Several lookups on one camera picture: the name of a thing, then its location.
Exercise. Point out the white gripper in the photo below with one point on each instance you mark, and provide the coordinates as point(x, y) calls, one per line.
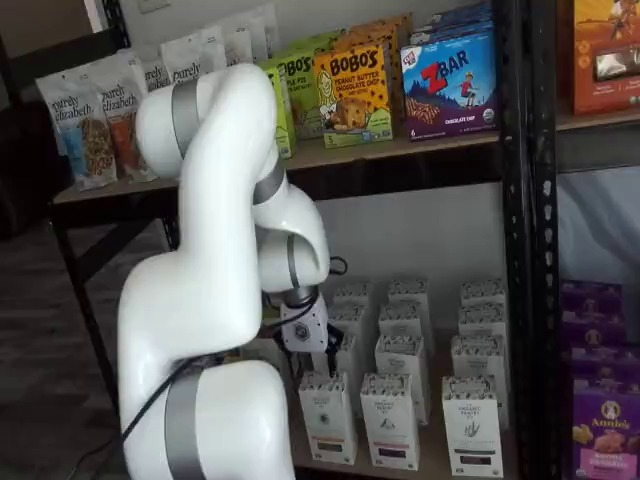
point(302, 330)

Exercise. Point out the white box yellow strip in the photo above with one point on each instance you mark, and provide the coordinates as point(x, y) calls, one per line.
point(327, 425)
point(352, 295)
point(350, 320)

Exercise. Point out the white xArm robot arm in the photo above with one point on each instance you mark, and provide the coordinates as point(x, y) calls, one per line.
point(210, 280)

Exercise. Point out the white box pink strip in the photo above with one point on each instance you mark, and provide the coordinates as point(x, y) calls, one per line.
point(390, 425)
point(405, 317)
point(400, 355)
point(407, 292)

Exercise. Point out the white box black strip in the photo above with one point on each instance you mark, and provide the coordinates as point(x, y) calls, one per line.
point(482, 320)
point(472, 430)
point(482, 292)
point(477, 357)

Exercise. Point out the black metal shelf beam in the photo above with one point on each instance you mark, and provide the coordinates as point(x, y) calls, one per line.
point(400, 170)

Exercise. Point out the green Bobo's box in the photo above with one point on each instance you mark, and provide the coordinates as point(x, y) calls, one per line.
point(287, 125)
point(305, 100)

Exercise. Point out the orange Bobo's box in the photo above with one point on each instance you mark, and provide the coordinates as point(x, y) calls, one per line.
point(380, 32)
point(350, 100)

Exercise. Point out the purple Annie's box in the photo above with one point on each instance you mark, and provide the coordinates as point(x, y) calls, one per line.
point(600, 365)
point(592, 315)
point(607, 435)

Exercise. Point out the blue Z Bar box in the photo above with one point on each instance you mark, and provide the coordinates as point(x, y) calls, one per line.
point(450, 95)
point(455, 22)

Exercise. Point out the orange Annie's box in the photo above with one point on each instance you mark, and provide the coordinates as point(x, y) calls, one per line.
point(600, 75)

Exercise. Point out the orange label granola bag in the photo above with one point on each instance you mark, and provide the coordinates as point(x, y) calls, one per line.
point(125, 135)

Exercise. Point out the white backing sheet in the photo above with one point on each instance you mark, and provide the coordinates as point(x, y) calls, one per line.
point(600, 225)

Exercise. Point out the white granola bag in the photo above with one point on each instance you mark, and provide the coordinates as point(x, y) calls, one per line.
point(250, 35)
point(156, 75)

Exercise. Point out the blue label granola bag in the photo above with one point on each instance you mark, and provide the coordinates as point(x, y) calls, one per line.
point(75, 140)

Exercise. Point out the red label granola bag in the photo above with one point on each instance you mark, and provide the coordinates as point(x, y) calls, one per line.
point(190, 55)

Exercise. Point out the dark bulky furniture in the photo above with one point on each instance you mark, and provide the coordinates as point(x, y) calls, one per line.
point(25, 175)

